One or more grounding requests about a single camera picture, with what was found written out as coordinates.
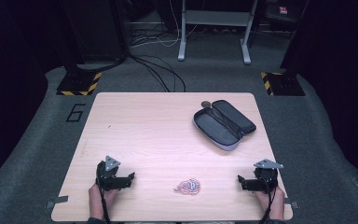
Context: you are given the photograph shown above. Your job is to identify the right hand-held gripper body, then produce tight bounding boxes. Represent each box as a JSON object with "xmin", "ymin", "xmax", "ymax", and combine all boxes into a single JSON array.
[{"xmin": 253, "ymin": 159, "xmax": 284, "ymax": 194}]

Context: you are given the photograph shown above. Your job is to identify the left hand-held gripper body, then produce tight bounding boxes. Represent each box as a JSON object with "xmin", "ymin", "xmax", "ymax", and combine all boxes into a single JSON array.
[{"xmin": 95, "ymin": 155, "xmax": 123, "ymax": 192}]

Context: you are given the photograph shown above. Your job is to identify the person's left hand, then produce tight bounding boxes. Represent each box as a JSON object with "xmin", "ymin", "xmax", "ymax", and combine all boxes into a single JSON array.
[{"xmin": 88, "ymin": 182, "xmax": 119, "ymax": 217}]

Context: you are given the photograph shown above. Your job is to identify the person's right hand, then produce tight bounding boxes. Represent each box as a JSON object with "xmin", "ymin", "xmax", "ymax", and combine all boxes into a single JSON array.
[{"xmin": 253, "ymin": 186, "xmax": 285, "ymax": 217}]

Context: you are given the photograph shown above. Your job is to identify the open dark glasses case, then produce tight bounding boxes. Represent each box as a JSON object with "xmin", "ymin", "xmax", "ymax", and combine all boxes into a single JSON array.
[{"xmin": 192, "ymin": 99, "xmax": 257, "ymax": 152}]

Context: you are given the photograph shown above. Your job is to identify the black base with hazard tape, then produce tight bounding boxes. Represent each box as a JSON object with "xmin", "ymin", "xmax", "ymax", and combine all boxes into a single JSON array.
[
  {"xmin": 260, "ymin": 71, "xmax": 306, "ymax": 97},
  {"xmin": 56, "ymin": 70, "xmax": 103, "ymax": 97}
]

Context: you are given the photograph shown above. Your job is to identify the dark curtain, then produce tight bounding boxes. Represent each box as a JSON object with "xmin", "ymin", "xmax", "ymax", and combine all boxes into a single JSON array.
[
  {"xmin": 279, "ymin": 0, "xmax": 358, "ymax": 188},
  {"xmin": 0, "ymin": 0, "xmax": 76, "ymax": 194}
]

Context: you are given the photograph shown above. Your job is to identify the large black box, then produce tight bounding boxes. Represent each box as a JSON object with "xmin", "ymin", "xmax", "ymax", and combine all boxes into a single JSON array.
[{"xmin": 60, "ymin": 0, "xmax": 130, "ymax": 64}]

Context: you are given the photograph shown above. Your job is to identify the dark box with red label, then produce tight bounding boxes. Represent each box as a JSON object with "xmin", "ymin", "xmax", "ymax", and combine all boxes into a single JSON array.
[{"xmin": 264, "ymin": 1, "xmax": 295, "ymax": 21}]

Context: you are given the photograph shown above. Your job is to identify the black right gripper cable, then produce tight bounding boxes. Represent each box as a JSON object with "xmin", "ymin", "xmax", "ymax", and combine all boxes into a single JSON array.
[{"xmin": 257, "ymin": 174, "xmax": 278, "ymax": 224}]

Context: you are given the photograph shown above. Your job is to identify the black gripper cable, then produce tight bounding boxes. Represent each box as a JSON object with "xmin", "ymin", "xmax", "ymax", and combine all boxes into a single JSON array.
[
  {"xmin": 98, "ymin": 185, "xmax": 112, "ymax": 224},
  {"xmin": 257, "ymin": 174, "xmax": 278, "ymax": 224}
]

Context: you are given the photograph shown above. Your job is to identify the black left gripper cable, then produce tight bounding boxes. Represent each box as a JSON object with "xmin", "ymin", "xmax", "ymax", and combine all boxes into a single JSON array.
[{"xmin": 98, "ymin": 185, "xmax": 112, "ymax": 224}]

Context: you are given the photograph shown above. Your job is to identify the coiled pink earphone cable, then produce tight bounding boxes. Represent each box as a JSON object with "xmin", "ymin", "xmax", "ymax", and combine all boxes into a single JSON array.
[{"xmin": 172, "ymin": 177, "xmax": 202, "ymax": 196}]

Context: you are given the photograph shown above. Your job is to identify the black floor cables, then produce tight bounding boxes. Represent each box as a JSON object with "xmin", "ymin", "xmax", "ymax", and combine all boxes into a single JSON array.
[{"xmin": 126, "ymin": 53, "xmax": 187, "ymax": 93}]

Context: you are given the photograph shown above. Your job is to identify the white floor cables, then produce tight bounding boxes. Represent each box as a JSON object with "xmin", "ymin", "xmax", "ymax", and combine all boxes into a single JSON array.
[{"xmin": 130, "ymin": 0, "xmax": 200, "ymax": 49}]

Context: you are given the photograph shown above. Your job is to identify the white metal stand frame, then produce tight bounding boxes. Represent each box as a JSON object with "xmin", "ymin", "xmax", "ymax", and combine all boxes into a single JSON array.
[{"xmin": 177, "ymin": 0, "xmax": 259, "ymax": 65}]

